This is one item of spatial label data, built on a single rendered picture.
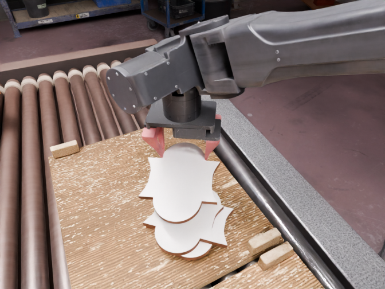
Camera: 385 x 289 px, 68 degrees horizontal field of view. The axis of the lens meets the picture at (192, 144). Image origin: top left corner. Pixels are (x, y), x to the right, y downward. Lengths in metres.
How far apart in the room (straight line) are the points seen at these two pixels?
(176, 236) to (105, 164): 0.26
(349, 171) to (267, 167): 1.51
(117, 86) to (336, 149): 2.05
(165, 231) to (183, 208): 0.07
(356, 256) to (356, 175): 1.56
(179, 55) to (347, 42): 0.18
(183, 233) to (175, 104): 0.22
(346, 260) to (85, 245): 0.46
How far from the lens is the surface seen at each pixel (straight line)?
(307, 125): 2.42
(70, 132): 0.81
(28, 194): 0.69
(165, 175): 0.48
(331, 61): 0.25
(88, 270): 0.53
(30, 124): 0.89
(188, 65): 0.34
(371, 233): 1.89
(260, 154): 0.71
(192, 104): 0.40
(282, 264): 0.53
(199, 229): 0.50
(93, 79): 1.02
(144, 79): 0.31
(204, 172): 0.47
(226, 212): 0.53
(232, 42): 0.29
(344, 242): 0.61
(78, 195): 0.62
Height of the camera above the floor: 1.40
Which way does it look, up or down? 42 degrees down
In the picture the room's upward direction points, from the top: straight up
